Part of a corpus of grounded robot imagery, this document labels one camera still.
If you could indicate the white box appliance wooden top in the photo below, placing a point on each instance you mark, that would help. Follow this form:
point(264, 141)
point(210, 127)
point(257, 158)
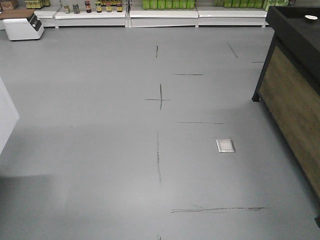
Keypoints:
point(22, 24)

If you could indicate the white supermarket shelf unit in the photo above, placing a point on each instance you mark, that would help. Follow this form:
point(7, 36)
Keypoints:
point(133, 16)

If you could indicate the metal floor socket plate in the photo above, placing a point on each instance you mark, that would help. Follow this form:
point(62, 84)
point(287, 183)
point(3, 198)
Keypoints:
point(225, 145)

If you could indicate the black wooden fruit display stand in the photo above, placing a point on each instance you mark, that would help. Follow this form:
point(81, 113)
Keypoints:
point(289, 84)

